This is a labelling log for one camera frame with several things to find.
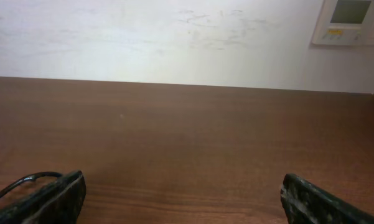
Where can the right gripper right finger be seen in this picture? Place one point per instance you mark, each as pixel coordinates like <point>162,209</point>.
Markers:
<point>304,202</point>

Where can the white wall control panel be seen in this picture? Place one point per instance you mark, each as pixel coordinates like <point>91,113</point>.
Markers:
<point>345,22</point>

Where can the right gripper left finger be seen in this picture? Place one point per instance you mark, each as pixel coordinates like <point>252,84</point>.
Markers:
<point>58,202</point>

